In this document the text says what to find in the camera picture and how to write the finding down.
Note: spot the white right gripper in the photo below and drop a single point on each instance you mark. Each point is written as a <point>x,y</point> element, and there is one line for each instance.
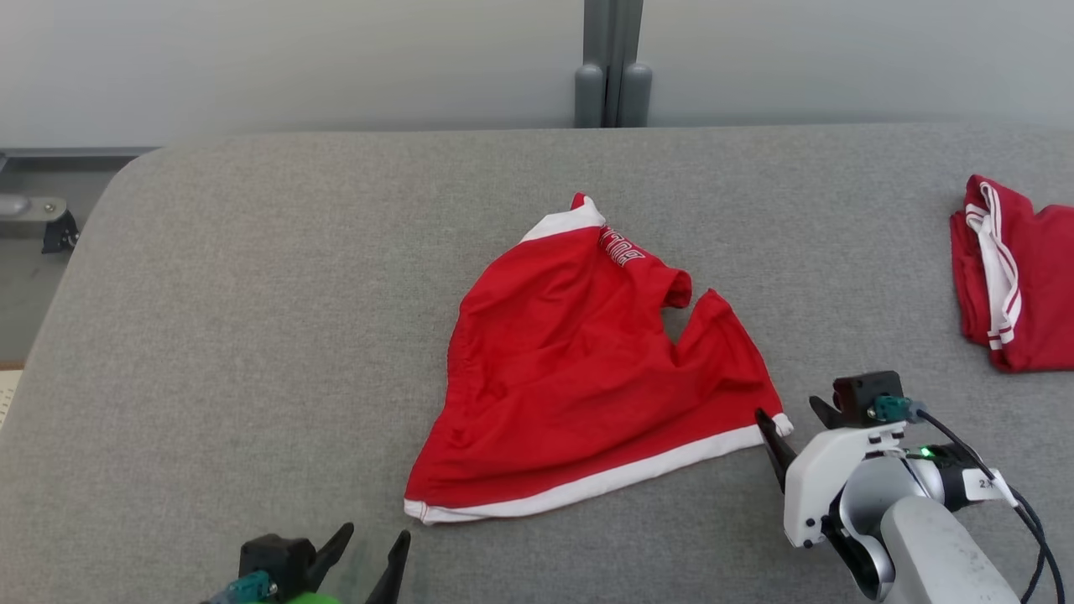
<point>818,470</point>

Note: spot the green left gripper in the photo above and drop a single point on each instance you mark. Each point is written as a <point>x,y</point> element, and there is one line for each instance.
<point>312,599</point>

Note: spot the red shorts with white trim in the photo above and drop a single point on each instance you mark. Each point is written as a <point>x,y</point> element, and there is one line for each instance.
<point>570,386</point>

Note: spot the red jersey with black number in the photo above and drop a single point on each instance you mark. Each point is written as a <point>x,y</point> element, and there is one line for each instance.
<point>1032,285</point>

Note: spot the light wooden board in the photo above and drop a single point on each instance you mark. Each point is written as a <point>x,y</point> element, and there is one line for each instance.
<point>8,394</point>

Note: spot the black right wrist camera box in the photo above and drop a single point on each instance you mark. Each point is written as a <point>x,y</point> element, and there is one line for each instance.
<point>864,394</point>

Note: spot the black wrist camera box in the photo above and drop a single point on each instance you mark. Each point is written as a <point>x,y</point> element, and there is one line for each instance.
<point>864,394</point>
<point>273,558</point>

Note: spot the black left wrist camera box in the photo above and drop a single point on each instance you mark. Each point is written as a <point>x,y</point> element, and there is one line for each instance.
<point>273,558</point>

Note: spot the grey vertical wall post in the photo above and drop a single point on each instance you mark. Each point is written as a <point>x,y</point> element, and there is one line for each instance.
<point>612,59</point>

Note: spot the silver metal bracket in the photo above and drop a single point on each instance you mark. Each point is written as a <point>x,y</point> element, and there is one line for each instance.
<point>29,207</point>

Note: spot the grey wall rail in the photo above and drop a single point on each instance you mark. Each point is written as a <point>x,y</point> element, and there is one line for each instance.
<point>75,153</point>

